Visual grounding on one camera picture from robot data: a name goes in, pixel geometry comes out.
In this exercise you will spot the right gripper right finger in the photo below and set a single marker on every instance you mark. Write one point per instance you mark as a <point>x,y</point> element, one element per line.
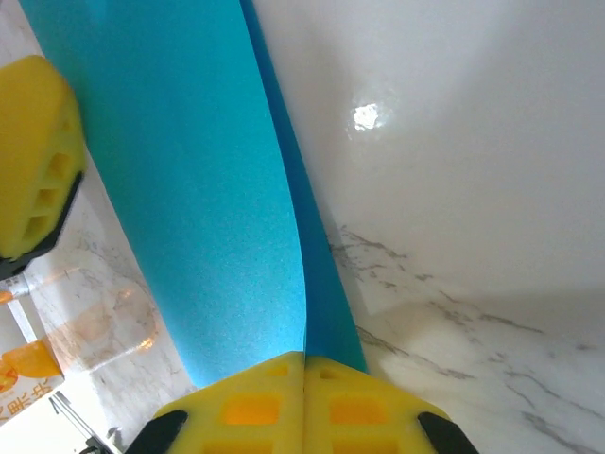
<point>364,416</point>

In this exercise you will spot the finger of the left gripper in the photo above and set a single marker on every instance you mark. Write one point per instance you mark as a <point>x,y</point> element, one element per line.
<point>33,156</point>

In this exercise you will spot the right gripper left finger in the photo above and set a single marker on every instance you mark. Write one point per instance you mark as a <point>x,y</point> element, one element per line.
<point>246,416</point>

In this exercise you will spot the blue cloth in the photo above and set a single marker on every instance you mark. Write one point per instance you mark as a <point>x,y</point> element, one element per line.
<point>189,189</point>

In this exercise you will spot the orange translucent plastic cup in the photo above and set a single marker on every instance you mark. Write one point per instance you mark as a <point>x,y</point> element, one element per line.
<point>104,321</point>

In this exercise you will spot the orange printed white carton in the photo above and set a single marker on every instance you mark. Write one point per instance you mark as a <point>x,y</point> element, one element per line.
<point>28,378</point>

